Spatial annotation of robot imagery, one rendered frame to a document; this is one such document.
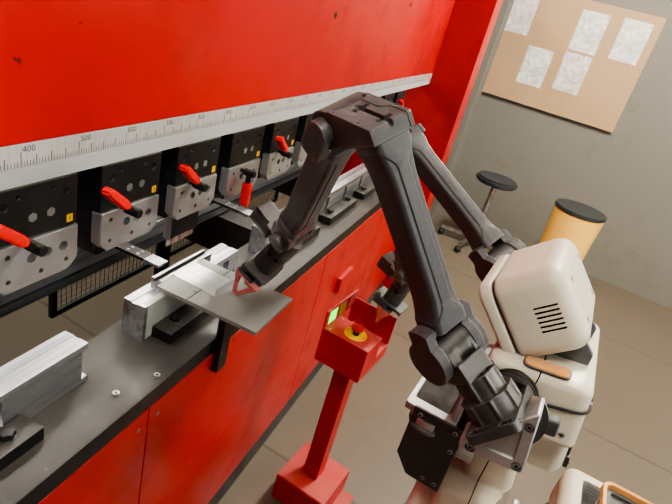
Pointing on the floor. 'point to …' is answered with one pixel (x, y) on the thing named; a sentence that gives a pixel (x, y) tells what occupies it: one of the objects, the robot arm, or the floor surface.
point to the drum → (574, 224)
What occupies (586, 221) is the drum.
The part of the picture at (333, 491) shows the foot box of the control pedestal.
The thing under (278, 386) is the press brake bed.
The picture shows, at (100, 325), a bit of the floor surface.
